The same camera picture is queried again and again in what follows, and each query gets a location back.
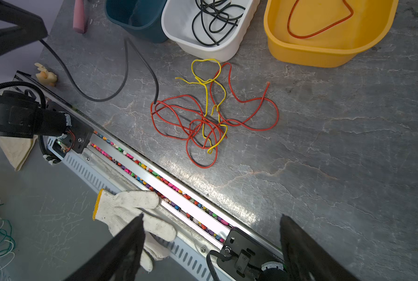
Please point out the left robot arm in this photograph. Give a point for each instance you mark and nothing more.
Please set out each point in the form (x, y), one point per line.
(23, 111)

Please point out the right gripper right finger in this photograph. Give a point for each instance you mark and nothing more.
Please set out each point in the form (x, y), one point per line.
(305, 259)

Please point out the white plastic bin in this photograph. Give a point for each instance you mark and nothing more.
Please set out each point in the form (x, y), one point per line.
(208, 29)

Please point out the small yellow toy animal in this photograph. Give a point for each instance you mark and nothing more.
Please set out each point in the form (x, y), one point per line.
(44, 76)

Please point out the yellow plastic bin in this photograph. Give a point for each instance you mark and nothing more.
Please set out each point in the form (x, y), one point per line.
(325, 34)

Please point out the teal plastic bin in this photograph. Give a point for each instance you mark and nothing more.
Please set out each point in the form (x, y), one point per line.
(140, 18)

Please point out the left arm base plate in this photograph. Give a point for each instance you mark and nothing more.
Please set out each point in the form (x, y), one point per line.
(75, 139)

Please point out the purple pink brush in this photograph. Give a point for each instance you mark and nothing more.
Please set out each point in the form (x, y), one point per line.
(79, 20)

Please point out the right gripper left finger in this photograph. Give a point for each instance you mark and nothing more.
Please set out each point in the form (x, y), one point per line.
(119, 259)

